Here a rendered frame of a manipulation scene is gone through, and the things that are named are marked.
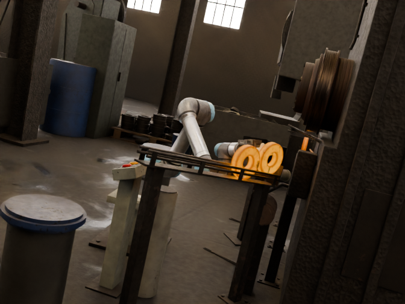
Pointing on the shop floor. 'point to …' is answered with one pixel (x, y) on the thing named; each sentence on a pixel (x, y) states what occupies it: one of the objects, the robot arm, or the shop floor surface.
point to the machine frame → (358, 181)
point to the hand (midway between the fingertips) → (270, 154)
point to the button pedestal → (119, 230)
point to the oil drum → (69, 99)
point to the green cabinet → (105, 69)
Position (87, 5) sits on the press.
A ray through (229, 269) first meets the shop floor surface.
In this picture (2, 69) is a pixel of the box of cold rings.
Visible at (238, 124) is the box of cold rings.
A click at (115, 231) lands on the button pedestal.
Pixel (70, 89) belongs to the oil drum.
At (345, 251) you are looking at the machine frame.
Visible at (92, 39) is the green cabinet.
